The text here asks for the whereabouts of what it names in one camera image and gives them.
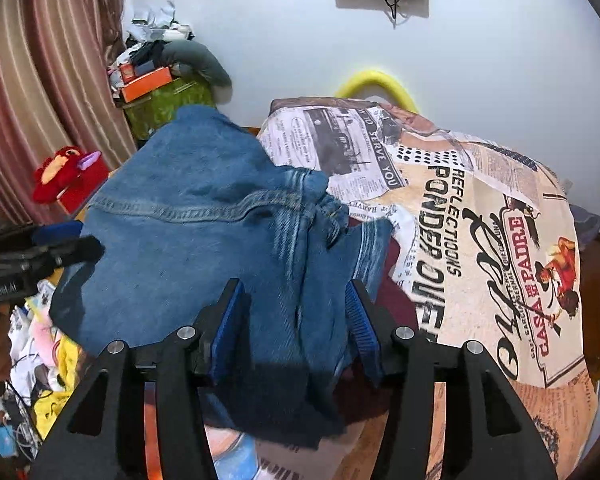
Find striped pink curtain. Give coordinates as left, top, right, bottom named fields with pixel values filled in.
left=0, top=0, right=141, bottom=226

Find grey plush cushion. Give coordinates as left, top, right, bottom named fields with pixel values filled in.
left=162, top=40, right=233, bottom=88

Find yellow ring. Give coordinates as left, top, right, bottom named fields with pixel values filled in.
left=335, top=67, right=422, bottom=111

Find newspaper printed blanket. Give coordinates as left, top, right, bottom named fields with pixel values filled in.
left=145, top=95, right=600, bottom=480

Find dangling black cable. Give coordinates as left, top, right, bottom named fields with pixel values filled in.
left=380, top=0, right=409, bottom=27

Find pink plush toy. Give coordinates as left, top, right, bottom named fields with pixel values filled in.
left=29, top=320, right=57, bottom=357

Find yellow knitted blanket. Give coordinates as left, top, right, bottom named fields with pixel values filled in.
left=32, top=335, right=81, bottom=438

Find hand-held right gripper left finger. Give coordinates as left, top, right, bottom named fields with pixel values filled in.
left=30, top=277, right=253, bottom=480

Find dark grey cloth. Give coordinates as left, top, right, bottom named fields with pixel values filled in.
left=572, top=205, right=600, bottom=248

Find maroon garment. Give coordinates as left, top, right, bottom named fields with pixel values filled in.
left=330, top=215, right=423, bottom=428

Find heap of floor clutter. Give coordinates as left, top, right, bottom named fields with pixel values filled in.
left=0, top=280, right=81, bottom=461

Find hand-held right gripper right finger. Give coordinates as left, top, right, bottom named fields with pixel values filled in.
left=345, top=279, right=558, bottom=480

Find green patterned box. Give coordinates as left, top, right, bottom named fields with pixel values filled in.
left=122, top=77, right=218, bottom=141

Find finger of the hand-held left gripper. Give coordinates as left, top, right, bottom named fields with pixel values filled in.
left=45, top=236, right=105, bottom=268
left=30, top=221, right=84, bottom=248

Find red plush toy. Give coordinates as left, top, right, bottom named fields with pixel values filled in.
left=32, top=146, right=103, bottom=206

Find pile of assorted clutter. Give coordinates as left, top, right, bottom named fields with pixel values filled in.
left=107, top=1, right=196, bottom=86

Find orange box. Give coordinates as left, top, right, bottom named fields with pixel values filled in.
left=119, top=66, right=175, bottom=103

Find blue denim jacket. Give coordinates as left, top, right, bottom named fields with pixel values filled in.
left=49, top=105, right=395, bottom=451

